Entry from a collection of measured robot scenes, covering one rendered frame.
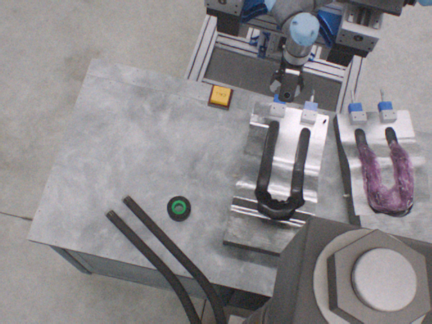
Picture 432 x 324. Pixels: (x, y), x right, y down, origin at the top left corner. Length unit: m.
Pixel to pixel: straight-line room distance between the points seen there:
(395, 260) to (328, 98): 2.22
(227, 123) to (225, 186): 0.24
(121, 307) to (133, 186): 0.87
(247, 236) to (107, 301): 1.04
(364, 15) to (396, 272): 1.58
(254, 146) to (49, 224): 0.72
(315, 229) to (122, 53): 2.53
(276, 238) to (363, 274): 1.24
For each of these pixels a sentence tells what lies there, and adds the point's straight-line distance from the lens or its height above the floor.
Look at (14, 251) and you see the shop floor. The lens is 2.72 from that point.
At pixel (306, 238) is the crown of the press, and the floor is 2.00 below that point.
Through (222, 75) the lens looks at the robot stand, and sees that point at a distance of 2.69.
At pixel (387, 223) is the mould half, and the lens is 1.79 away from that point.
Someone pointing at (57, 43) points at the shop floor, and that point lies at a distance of 3.11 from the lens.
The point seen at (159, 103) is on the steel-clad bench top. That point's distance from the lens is 1.95.
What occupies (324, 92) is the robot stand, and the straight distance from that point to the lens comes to 2.72.
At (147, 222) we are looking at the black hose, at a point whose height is 0.86.
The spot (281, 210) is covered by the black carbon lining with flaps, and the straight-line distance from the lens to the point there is 1.75.
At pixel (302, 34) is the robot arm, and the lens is 1.45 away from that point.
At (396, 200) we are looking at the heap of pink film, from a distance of 1.83.
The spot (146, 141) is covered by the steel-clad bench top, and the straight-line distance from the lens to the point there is 1.89.
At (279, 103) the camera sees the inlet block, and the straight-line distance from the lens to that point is 1.84.
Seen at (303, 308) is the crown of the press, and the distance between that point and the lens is 0.54.
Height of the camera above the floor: 2.54
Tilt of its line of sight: 69 degrees down
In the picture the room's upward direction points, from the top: 8 degrees clockwise
